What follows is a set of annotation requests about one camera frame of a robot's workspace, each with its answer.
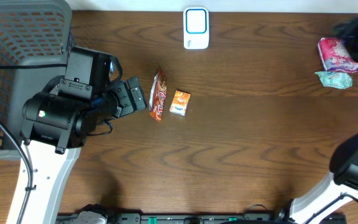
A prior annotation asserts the purple red snack packet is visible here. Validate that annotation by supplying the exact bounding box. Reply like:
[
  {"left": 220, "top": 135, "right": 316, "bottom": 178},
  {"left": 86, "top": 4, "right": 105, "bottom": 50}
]
[{"left": 317, "top": 37, "right": 358, "bottom": 73}]

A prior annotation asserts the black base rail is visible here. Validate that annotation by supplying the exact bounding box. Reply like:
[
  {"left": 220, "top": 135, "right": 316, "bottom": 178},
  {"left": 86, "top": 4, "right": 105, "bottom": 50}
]
[{"left": 56, "top": 205, "right": 347, "bottom": 224}]

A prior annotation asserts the orange red chip bag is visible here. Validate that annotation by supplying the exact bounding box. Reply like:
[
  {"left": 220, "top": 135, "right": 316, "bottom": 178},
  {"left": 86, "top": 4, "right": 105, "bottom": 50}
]
[{"left": 149, "top": 70, "right": 167, "bottom": 122}]

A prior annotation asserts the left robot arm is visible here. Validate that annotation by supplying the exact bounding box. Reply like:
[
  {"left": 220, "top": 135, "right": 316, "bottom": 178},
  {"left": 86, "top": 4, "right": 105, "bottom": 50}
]
[{"left": 7, "top": 77, "right": 147, "bottom": 223}]

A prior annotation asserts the grey plastic mesh basket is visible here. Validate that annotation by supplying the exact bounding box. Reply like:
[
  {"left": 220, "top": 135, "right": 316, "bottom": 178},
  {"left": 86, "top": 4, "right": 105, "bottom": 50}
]
[{"left": 0, "top": 0, "right": 76, "bottom": 161}]

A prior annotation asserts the small orange box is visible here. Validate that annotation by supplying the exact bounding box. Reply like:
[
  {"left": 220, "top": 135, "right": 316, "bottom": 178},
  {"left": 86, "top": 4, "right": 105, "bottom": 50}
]
[{"left": 170, "top": 90, "right": 191, "bottom": 116}]

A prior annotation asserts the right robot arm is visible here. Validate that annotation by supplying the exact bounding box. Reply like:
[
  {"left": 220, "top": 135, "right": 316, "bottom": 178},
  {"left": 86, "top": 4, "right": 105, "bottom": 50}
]
[{"left": 277, "top": 17, "right": 358, "bottom": 223}]

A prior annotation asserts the teal packet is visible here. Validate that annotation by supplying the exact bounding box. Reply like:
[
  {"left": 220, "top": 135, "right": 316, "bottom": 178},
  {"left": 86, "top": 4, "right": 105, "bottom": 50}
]
[{"left": 315, "top": 72, "right": 353, "bottom": 90}]

